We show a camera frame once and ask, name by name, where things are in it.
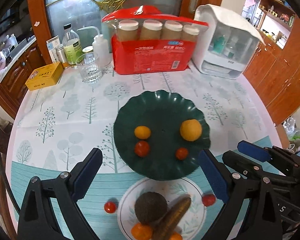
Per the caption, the small silver can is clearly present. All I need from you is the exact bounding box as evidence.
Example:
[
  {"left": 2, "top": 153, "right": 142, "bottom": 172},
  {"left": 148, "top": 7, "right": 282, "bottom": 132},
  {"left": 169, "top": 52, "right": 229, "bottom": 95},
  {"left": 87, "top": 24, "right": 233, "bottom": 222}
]
[{"left": 56, "top": 44, "right": 69, "bottom": 69}]

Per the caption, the white squeeze wash bottle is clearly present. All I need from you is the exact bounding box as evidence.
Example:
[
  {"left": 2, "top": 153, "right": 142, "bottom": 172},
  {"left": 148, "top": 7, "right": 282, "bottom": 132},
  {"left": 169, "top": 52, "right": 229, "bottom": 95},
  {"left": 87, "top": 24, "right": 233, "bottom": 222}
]
[{"left": 77, "top": 26, "right": 111, "bottom": 68}]

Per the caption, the jar with gold lid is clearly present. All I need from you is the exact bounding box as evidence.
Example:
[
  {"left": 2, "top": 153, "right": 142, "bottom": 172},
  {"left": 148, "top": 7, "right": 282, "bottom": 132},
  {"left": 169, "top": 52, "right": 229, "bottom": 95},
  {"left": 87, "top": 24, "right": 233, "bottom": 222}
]
[{"left": 82, "top": 46, "right": 93, "bottom": 54}]

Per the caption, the white sterilizer cabinet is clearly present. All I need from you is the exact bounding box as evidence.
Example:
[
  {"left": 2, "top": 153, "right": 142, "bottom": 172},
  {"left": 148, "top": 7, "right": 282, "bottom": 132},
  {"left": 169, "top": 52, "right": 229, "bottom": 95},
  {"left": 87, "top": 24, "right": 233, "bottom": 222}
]
[{"left": 192, "top": 4, "right": 264, "bottom": 80}]

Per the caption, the brown overripe banana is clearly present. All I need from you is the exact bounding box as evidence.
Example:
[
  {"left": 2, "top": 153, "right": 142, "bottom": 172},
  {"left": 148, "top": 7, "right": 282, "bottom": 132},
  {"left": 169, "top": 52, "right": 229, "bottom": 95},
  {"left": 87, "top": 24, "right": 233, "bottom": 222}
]
[{"left": 152, "top": 196, "right": 191, "bottom": 240}]

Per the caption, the small yellow-orange tangerine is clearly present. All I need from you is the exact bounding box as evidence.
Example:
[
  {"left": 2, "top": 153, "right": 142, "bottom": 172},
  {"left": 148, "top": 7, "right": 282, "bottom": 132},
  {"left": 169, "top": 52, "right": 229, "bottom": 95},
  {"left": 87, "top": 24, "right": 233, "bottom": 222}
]
[{"left": 134, "top": 126, "right": 151, "bottom": 140}]

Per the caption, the white round printed placemat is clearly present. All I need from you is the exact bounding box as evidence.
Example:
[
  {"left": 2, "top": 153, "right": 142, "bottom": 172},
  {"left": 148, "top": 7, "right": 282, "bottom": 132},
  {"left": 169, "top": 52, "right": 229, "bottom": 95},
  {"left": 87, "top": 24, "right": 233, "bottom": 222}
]
[{"left": 117, "top": 178, "right": 206, "bottom": 239}]

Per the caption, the clear drinking glass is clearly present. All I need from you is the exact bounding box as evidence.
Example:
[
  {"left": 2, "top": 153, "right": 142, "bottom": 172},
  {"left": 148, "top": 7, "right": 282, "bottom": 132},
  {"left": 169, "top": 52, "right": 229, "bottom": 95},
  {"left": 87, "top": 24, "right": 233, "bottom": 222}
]
[{"left": 76, "top": 53, "right": 102, "bottom": 84}]

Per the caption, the white small carton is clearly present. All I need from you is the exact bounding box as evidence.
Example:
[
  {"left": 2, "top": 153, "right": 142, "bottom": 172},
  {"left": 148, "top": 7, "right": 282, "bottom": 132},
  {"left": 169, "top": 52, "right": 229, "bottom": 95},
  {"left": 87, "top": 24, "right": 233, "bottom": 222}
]
[{"left": 46, "top": 35, "right": 61, "bottom": 63}]

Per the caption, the wooden cabinet right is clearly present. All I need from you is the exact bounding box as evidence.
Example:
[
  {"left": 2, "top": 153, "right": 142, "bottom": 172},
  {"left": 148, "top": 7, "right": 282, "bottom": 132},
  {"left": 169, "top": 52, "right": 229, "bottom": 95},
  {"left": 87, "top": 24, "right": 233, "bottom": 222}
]
[{"left": 244, "top": 18, "right": 300, "bottom": 124}]

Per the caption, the large yellow orange with sticker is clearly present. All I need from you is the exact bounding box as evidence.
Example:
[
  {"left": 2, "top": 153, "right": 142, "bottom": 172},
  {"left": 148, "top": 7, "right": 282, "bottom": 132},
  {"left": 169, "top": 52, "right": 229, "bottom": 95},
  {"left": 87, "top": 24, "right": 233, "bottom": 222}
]
[{"left": 179, "top": 119, "right": 203, "bottom": 141}]

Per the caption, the orange mandarin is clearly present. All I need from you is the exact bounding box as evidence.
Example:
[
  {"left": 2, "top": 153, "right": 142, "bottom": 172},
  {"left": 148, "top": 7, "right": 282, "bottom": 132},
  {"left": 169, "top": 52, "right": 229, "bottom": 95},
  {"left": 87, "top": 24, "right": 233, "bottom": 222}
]
[
  {"left": 169, "top": 232, "right": 183, "bottom": 240},
  {"left": 131, "top": 223, "right": 153, "bottom": 240}
]

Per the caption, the yellow tin box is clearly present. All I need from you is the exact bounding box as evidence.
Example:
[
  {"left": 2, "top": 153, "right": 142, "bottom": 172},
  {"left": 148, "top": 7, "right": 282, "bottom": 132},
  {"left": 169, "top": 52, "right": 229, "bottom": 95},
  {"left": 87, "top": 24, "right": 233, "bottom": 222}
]
[{"left": 25, "top": 62, "right": 64, "bottom": 91}]

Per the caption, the red cherry tomato large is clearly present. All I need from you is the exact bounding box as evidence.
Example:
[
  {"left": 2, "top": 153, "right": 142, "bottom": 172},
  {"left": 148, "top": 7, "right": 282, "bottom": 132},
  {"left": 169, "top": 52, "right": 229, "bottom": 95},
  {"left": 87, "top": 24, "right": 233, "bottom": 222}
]
[{"left": 134, "top": 140, "right": 150, "bottom": 158}]

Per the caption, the tree print tablecloth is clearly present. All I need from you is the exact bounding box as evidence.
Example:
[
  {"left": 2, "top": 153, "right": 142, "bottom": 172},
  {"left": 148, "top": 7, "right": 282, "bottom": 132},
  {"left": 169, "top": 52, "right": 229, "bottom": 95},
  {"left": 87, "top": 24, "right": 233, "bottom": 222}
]
[{"left": 5, "top": 55, "right": 283, "bottom": 240}]

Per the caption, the dark green scalloped plate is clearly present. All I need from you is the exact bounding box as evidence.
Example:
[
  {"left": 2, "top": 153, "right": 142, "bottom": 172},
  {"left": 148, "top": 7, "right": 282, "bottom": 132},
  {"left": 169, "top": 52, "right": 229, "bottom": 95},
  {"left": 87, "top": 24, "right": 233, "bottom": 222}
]
[{"left": 113, "top": 90, "right": 211, "bottom": 180}]

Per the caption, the red cherry tomato small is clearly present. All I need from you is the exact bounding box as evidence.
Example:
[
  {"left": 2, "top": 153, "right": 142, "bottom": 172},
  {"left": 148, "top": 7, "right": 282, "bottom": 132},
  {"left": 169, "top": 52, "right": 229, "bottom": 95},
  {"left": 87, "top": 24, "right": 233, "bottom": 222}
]
[{"left": 175, "top": 147, "right": 189, "bottom": 160}]

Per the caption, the dark avocado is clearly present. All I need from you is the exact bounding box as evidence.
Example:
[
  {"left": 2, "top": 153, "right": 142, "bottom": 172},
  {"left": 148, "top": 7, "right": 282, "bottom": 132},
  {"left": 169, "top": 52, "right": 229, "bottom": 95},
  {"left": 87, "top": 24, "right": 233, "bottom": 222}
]
[{"left": 134, "top": 192, "right": 168, "bottom": 224}]

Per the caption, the clear bottle green label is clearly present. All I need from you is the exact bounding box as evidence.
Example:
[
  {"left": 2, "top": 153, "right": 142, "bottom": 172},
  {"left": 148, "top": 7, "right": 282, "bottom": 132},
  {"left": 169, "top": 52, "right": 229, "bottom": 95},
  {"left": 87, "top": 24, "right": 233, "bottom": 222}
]
[{"left": 62, "top": 23, "right": 82, "bottom": 69}]

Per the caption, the red paper cup package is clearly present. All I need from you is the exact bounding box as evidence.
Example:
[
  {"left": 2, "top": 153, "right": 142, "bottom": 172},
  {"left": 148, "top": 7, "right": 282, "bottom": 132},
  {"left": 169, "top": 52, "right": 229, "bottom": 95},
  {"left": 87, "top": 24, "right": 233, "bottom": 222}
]
[{"left": 102, "top": 5, "right": 209, "bottom": 75}]

